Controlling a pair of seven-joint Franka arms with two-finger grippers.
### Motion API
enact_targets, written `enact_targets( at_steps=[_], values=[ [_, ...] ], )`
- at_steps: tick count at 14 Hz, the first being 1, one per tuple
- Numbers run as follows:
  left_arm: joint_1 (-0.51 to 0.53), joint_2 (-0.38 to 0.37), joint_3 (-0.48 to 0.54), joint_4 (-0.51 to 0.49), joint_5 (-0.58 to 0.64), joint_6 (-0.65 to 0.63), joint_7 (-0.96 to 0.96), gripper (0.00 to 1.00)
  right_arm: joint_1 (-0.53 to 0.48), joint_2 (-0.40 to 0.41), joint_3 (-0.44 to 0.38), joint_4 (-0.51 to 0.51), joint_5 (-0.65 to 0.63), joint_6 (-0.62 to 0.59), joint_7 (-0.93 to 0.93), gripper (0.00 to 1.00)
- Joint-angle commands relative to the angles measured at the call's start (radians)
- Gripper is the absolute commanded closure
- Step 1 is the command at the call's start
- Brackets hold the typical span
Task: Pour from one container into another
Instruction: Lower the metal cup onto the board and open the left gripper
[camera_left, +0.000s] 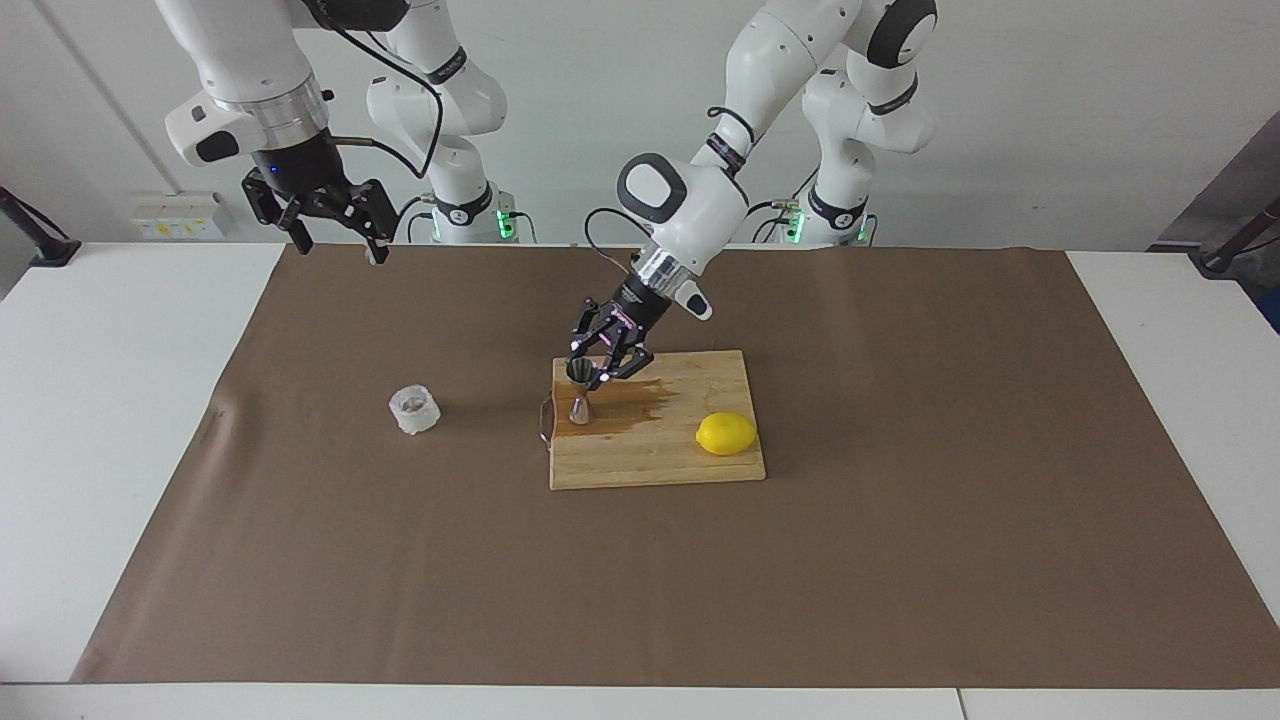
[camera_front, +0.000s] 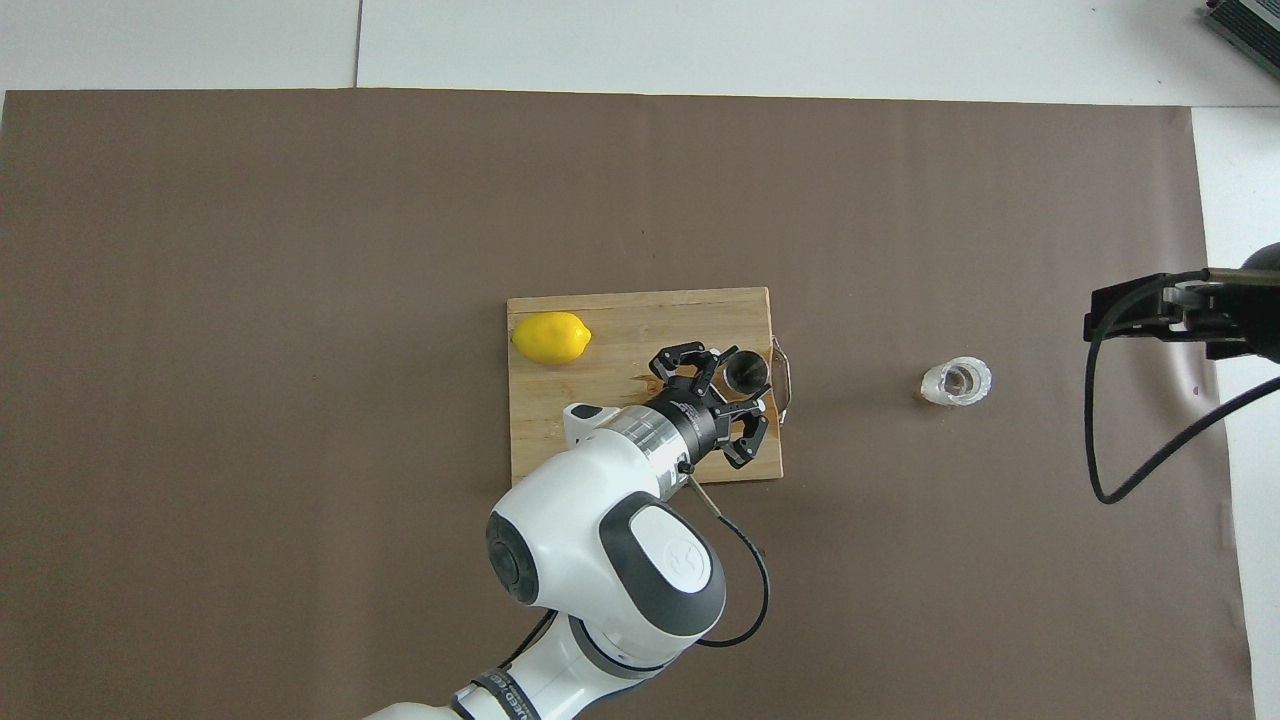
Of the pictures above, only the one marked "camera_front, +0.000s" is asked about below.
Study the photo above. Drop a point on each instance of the steel double jigger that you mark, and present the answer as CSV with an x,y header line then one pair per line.
x,y
746,370

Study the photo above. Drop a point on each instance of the yellow lemon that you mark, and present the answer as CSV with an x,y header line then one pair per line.
x,y
550,338

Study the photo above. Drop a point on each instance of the brown paper table mat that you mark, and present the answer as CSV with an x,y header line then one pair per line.
x,y
300,400

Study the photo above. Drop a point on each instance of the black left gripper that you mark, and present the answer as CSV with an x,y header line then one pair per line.
x,y
700,420

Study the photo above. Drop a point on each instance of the grey ribbed metal device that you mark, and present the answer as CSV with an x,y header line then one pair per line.
x,y
1250,30

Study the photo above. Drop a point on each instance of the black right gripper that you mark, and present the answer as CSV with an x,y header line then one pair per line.
x,y
1250,310

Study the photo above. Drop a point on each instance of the wooden cutting board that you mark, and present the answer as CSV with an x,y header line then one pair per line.
x,y
580,420

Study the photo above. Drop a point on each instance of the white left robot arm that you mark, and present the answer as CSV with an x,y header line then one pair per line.
x,y
610,540

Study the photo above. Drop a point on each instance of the clear textured glass cup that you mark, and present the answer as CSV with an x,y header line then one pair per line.
x,y
957,382

